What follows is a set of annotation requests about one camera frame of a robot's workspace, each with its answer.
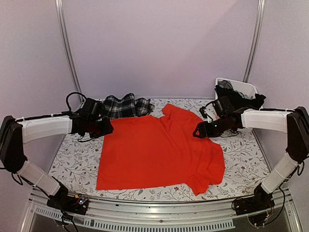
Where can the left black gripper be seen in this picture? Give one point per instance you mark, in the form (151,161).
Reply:
(108,128)

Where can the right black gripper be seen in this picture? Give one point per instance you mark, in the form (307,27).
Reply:
(202,125)

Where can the black white plaid skirt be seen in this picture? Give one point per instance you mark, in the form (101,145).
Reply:
(128,106)

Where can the red orange garment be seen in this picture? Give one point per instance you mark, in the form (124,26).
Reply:
(149,152)

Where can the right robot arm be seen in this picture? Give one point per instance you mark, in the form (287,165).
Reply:
(286,129)

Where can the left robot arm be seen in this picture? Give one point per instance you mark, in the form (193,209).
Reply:
(17,135)

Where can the white plastic laundry bin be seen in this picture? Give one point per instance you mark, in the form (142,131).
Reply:
(245,90)

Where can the floral patterned table mat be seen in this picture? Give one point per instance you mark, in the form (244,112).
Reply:
(76,165)

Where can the black garment in bin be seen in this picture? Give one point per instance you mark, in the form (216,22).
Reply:
(238,101)

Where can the grey garment in bin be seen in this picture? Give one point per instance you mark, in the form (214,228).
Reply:
(225,84)

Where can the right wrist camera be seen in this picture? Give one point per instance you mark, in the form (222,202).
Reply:
(202,110)

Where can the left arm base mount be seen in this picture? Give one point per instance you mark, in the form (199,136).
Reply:
(77,204)

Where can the aluminium front rail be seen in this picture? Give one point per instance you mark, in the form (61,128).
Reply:
(114,215)

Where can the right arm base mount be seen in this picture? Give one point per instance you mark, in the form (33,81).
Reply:
(261,200)

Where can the left aluminium frame post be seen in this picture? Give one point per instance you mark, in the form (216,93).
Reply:
(66,44)

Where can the aluminium frame post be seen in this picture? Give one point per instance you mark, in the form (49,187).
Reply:
(66,44)
(255,39)

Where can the right aluminium frame post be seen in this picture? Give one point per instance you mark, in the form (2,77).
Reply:
(255,39)

